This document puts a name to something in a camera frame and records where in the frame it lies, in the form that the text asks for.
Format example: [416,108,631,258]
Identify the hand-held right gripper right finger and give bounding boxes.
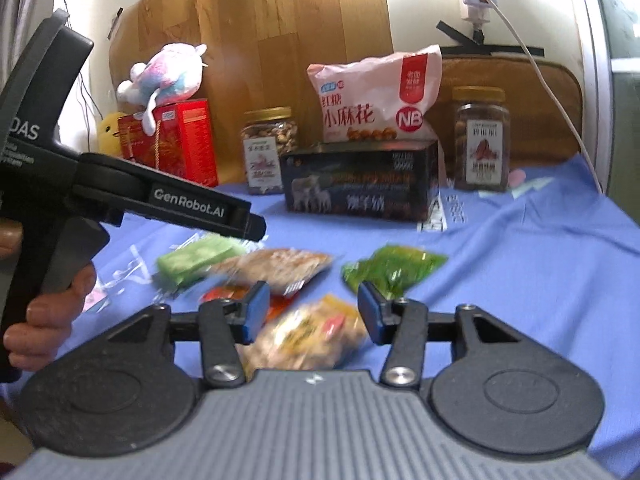
[357,280,531,389]

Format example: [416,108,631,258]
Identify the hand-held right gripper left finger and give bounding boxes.
[107,281,271,389]

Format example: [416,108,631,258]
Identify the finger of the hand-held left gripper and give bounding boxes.
[72,152,267,243]

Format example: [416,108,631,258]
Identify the red orange snack packet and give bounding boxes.
[202,284,301,323]

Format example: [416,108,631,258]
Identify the clear peanut snack packet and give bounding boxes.
[210,247,335,295]

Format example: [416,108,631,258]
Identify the dark green snack bag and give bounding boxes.
[341,244,448,302]

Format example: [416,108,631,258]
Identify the yellow snack packet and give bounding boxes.
[237,294,372,372]

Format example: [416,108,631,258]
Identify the light green snack packet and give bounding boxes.
[156,235,246,291]

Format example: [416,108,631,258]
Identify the black printed box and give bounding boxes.
[280,140,441,222]

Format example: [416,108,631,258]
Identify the person's left hand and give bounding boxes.
[0,232,98,373]

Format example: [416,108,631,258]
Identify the red gift box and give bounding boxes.
[117,98,219,188]

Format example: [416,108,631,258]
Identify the yellow plush toy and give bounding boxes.
[97,111,124,157]

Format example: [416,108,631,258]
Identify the nut jar with gold lid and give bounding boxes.
[240,106,301,196]

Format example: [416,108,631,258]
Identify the clear plastic wrapper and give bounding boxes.
[94,244,152,302]

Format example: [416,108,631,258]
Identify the pink white plush toy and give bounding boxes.
[116,42,208,136]

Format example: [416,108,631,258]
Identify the white printed paper strip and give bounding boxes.
[416,187,469,234]

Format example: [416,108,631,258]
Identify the blue bed sheet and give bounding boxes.
[0,152,640,480]

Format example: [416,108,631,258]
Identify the wooden board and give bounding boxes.
[107,0,392,187]

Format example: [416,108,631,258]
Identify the dark snack jar white label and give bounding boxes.
[450,86,511,193]

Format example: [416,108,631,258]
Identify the large pink snack bag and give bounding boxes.
[306,44,443,144]

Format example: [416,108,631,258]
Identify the black tape strips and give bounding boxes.
[435,20,547,59]

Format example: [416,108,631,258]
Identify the white cable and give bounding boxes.
[477,0,605,195]

